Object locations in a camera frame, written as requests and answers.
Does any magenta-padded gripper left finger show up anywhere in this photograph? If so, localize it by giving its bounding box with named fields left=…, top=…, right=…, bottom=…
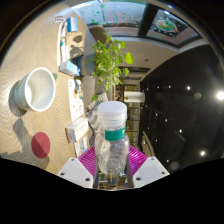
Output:
left=57, top=147, right=99, bottom=189

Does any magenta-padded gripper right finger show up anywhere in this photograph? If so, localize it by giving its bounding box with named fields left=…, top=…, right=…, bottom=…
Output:
left=125, top=145, right=170, bottom=189

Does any clear plastic water bottle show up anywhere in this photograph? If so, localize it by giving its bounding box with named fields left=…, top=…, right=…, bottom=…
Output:
left=94, top=100, right=132, bottom=178

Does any flat round red coaster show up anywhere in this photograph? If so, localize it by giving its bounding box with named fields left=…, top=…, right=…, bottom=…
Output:
left=31, top=131, right=52, bottom=159

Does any printed paper menu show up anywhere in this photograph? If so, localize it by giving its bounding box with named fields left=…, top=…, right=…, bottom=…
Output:
left=67, top=78, right=86, bottom=123

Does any pale green ceramic mug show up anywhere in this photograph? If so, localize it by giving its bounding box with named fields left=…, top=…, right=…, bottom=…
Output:
left=13, top=66, right=57, bottom=113

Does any group of ceiling spotlights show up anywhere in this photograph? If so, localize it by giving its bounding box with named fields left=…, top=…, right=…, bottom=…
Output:
left=143, top=84, right=224, bottom=158

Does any blue tissue pack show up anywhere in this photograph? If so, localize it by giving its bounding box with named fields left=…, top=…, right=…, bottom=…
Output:
left=59, top=59, right=81, bottom=77

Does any green potted plant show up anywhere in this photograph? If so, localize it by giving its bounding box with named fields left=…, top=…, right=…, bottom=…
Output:
left=89, top=31, right=135, bottom=103

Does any window with food posters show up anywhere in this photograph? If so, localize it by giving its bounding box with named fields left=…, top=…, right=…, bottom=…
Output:
left=71, top=0, right=201, bottom=48

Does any blue white card pack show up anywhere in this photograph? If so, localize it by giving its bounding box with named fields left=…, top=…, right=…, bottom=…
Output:
left=66, top=16, right=80, bottom=34

